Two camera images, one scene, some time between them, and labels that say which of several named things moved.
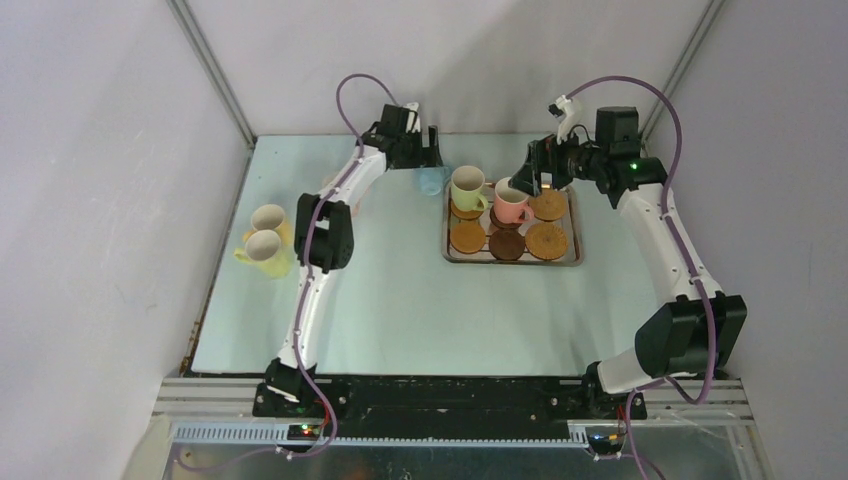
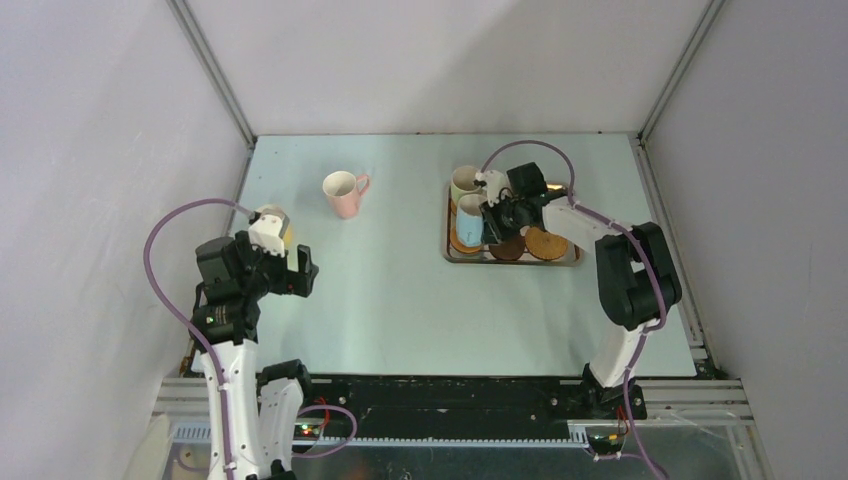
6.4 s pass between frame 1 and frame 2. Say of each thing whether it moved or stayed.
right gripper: moved
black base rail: stayed
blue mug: moved
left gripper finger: moved
